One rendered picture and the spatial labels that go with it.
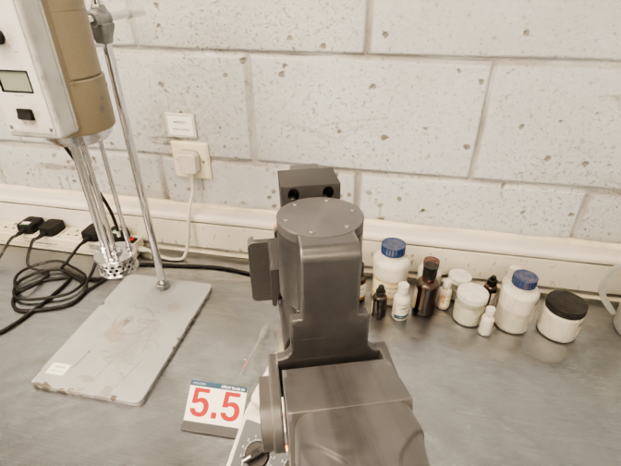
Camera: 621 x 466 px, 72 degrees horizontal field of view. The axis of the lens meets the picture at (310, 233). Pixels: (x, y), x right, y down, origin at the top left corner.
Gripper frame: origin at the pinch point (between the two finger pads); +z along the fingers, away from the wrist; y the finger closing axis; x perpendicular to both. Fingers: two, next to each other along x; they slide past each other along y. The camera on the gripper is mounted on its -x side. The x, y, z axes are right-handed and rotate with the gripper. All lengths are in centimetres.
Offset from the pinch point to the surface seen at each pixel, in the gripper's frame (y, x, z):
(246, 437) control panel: 7.8, 28.9, -5.1
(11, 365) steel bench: 48, 33, 18
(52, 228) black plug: 53, 26, 54
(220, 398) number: 11.8, 31.2, 3.7
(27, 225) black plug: 59, 25, 56
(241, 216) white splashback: 8, 22, 45
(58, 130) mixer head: 27.6, -7.8, 14.2
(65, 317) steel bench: 43, 33, 29
